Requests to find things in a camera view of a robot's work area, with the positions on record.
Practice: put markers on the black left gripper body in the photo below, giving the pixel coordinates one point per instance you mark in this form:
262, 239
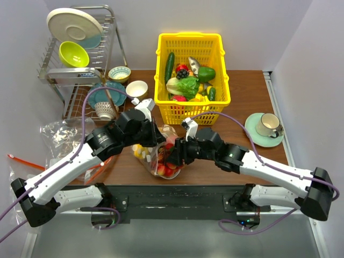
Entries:
147, 136

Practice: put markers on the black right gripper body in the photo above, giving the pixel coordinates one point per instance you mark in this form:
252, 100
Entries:
191, 149

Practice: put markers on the yellow bell pepper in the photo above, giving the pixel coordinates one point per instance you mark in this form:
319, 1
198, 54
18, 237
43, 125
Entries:
142, 153

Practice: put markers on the clear white-dotted zip bag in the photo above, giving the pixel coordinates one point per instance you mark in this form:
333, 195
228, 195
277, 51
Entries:
170, 135

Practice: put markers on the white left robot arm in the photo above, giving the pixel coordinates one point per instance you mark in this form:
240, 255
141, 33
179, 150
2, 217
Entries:
42, 197

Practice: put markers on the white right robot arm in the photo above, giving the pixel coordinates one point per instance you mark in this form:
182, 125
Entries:
310, 191

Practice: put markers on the crumpled clear plastic bag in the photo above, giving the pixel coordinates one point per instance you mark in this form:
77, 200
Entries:
61, 137

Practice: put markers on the white cream bowl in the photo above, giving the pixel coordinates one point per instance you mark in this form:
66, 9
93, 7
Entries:
137, 89

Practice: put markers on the patterned white bowl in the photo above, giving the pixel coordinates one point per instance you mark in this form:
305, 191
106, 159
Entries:
104, 111

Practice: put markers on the red apple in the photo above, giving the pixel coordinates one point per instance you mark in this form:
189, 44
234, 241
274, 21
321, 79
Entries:
178, 98

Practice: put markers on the teal scalloped plate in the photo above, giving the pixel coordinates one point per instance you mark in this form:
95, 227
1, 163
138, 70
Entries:
101, 96

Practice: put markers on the green lettuce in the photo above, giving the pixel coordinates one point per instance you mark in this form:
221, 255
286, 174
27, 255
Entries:
187, 87

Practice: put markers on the small green cucumber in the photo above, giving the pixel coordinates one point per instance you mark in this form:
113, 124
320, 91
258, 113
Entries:
211, 93

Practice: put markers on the teal patterned small bowl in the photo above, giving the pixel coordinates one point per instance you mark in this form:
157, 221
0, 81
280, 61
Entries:
119, 74

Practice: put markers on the black grape bunch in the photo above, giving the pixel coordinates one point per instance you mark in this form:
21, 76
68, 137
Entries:
182, 73

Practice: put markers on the yellow plastic basket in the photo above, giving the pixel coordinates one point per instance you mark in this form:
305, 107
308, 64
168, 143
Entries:
207, 49

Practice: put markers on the mint green saucer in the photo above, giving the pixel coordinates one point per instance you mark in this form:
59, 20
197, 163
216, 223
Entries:
266, 142

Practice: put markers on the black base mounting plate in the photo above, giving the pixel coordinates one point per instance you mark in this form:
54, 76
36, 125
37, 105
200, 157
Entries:
178, 202

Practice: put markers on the red pomegranate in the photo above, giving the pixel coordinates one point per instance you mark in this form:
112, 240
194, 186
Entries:
181, 67

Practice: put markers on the dark green cucumber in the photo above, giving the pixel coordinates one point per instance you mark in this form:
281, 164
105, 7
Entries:
169, 67

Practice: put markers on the green bell pepper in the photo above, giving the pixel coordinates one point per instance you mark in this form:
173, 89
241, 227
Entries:
206, 74

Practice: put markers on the grey toy fish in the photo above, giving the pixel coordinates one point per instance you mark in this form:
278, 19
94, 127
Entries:
194, 65

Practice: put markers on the metal dish rack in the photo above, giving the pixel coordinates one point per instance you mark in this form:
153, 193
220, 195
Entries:
71, 85

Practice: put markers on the lime green bowl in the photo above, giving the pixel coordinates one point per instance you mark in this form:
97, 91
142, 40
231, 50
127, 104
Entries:
72, 55

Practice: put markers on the large cream blue plate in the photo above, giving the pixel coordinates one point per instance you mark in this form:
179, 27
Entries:
69, 24

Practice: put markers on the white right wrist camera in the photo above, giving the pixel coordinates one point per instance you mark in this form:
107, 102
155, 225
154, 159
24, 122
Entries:
191, 128

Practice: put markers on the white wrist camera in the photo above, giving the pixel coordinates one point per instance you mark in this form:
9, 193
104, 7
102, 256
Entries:
145, 106
191, 128

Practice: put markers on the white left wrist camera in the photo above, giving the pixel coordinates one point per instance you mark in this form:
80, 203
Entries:
145, 106

